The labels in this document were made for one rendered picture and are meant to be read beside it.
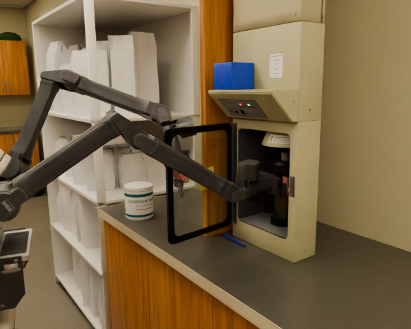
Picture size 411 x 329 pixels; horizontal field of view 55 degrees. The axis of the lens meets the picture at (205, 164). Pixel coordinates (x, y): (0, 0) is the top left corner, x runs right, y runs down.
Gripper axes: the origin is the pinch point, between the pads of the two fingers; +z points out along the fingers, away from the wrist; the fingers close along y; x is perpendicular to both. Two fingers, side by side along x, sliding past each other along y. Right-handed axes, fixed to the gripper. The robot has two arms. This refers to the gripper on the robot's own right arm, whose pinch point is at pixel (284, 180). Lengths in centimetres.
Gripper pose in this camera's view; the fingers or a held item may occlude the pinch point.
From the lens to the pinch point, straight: 148.9
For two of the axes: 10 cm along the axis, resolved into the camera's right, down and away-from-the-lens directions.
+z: 8.2, -1.5, 5.6
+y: -5.8, -1.5, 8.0
